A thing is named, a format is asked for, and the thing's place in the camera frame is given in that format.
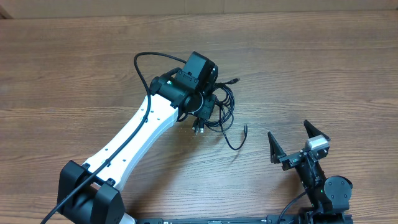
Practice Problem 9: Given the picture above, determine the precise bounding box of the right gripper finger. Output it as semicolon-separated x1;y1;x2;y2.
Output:
267;132;286;164
303;119;330;141

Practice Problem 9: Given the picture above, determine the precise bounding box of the black cable bundle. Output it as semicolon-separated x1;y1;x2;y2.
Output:
177;66;249;151

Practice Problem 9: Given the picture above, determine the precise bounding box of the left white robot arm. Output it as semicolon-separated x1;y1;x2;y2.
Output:
43;52;218;223

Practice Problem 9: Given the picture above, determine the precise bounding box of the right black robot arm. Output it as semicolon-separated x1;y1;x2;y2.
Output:
266;120;353;224

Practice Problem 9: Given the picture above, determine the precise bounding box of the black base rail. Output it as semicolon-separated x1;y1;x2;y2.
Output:
135;213;354;224

